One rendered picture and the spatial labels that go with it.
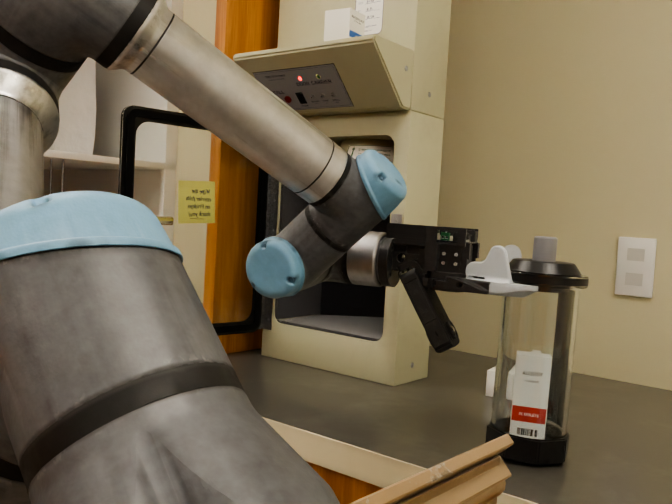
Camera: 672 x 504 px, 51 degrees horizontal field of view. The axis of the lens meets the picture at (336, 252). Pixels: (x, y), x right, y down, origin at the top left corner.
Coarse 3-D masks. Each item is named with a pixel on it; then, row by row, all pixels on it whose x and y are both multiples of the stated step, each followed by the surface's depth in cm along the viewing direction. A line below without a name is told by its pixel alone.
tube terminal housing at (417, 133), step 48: (288, 0) 135; (336, 0) 127; (384, 0) 121; (432, 0) 120; (432, 48) 121; (432, 96) 122; (432, 144) 124; (432, 192) 125; (288, 336) 135; (336, 336) 128; (384, 336) 121
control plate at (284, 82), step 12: (264, 72) 126; (276, 72) 124; (288, 72) 123; (300, 72) 121; (312, 72) 120; (324, 72) 118; (336, 72) 117; (264, 84) 128; (276, 84) 127; (288, 84) 125; (300, 84) 124; (312, 84) 122; (324, 84) 121; (336, 84) 119; (336, 96) 121; (348, 96) 120; (300, 108) 128; (312, 108) 127
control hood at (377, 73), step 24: (288, 48) 119; (312, 48) 116; (336, 48) 113; (360, 48) 111; (384, 48) 110; (408, 48) 116; (360, 72) 114; (384, 72) 112; (408, 72) 116; (360, 96) 118; (384, 96) 116; (408, 96) 117
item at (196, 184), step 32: (160, 128) 119; (192, 128) 124; (160, 160) 120; (192, 160) 124; (224, 160) 129; (160, 192) 120; (192, 192) 125; (224, 192) 129; (256, 192) 134; (192, 224) 125; (224, 224) 130; (192, 256) 126; (224, 256) 130; (224, 288) 131; (224, 320) 132
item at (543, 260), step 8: (536, 240) 86; (544, 240) 85; (552, 240) 85; (536, 248) 86; (544, 248) 85; (552, 248) 85; (536, 256) 86; (544, 256) 85; (552, 256) 85; (512, 264) 86; (520, 264) 84; (528, 264) 84; (536, 264) 83; (544, 264) 83; (552, 264) 83; (560, 264) 83; (568, 264) 84; (528, 272) 83; (536, 272) 83; (544, 272) 82; (552, 272) 82; (560, 272) 82; (568, 272) 83; (576, 272) 84
